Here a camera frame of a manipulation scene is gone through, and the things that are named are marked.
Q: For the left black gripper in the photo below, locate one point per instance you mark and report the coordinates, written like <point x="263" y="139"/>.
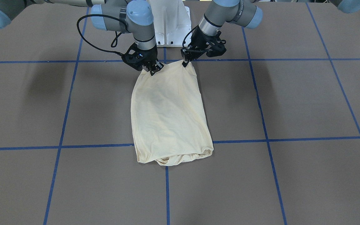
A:
<point x="200" y="41"/>

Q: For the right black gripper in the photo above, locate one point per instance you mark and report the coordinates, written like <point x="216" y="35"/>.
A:
<point x="149" y="58"/>

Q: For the beige long-sleeve printed shirt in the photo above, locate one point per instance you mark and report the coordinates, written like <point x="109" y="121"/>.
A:
<point x="167" y="116"/>

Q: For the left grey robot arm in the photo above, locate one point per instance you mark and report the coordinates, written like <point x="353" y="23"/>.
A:
<point x="280" y="30"/>

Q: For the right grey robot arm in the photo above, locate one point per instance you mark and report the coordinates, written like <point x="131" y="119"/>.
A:
<point x="119" y="16"/>

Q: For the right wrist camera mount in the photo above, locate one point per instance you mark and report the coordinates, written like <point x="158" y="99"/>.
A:
<point x="133" y="57"/>

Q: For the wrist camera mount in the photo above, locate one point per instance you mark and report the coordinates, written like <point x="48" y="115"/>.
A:
<point x="133" y="57"/>
<point x="217" y="45"/>

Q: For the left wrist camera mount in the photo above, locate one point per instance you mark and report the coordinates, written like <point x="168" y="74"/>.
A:
<point x="217" y="45"/>

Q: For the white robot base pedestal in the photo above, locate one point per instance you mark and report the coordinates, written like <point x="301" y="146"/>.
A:
<point x="172" y="23"/>

